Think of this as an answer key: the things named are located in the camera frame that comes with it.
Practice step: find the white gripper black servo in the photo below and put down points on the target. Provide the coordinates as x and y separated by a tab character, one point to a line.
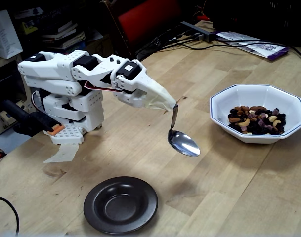
147	81

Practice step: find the black clamp orange pad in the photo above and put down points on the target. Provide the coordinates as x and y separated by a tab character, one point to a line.
29	121

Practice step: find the trail mix nuts and raisins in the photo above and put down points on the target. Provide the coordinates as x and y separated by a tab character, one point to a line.
256	123

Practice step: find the metal spoon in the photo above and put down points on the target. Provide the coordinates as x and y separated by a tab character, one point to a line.
183	145

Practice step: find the brown cardboard box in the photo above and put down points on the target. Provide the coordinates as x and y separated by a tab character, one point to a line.
100	45

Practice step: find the red padded chair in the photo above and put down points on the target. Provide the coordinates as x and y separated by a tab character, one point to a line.
145	19

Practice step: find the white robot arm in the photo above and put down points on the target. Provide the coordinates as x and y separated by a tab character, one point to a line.
54	66

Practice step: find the purple white plastic bag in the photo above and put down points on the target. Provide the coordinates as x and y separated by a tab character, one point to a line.
259	45

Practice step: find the white octagonal bowl blue rim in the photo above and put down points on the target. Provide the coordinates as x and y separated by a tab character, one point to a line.
251	96

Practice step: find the white paper bag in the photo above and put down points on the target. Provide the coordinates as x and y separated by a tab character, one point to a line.
4	37

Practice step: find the grey usb hub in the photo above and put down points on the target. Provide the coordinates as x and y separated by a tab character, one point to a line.
197	31

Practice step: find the yellow black box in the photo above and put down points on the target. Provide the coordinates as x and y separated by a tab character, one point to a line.
29	27

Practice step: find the masking tape piece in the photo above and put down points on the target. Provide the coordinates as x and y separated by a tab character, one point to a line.
63	154

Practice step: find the dark brown plate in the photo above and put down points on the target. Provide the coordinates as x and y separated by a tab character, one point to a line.
98	197

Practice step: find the stack of books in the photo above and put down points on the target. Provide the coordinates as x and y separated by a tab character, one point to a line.
63	34

